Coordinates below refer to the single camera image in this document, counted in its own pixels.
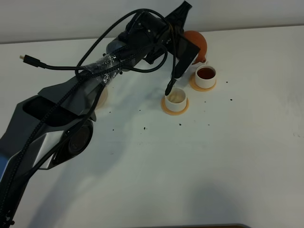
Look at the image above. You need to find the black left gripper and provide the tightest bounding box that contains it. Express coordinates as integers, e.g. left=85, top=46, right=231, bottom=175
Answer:
left=118, top=1, right=192, bottom=64

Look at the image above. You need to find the beige round teapot coaster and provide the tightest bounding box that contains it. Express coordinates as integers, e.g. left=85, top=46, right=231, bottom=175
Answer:
left=95, top=87, right=108, bottom=110

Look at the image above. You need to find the far white teacup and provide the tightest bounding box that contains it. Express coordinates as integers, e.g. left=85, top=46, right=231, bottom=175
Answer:
left=195, top=65, right=217, bottom=89

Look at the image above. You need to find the black braided camera cable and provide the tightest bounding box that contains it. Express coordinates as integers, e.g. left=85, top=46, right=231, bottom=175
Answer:
left=0, top=9, right=181, bottom=228

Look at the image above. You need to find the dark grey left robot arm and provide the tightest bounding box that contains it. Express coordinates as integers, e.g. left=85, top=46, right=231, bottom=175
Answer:
left=0, top=2, right=191, bottom=228

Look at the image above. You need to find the far orange cup coaster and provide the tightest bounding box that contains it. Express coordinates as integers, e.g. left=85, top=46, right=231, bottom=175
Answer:
left=189, top=73, right=217, bottom=92

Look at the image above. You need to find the near white teacup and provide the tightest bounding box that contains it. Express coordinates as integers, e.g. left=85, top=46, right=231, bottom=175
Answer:
left=164, top=87, right=187, bottom=112

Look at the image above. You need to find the white teacup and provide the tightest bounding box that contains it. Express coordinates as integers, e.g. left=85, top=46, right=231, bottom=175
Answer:
left=164, top=87, right=187, bottom=112
left=195, top=65, right=217, bottom=89

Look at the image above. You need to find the black loose usb cable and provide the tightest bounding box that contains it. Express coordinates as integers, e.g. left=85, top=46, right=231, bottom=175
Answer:
left=19, top=45, right=169, bottom=75

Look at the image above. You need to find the orange cup coaster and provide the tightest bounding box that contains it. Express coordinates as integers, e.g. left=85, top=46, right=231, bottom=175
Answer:
left=189, top=73, right=217, bottom=92
left=161, top=97, right=189, bottom=115

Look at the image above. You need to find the brown clay teapot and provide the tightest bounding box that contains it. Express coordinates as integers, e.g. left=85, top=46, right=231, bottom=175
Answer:
left=184, top=30, right=208, bottom=65

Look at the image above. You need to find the near orange cup coaster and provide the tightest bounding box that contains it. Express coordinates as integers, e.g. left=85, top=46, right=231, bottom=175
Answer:
left=161, top=97, right=189, bottom=115

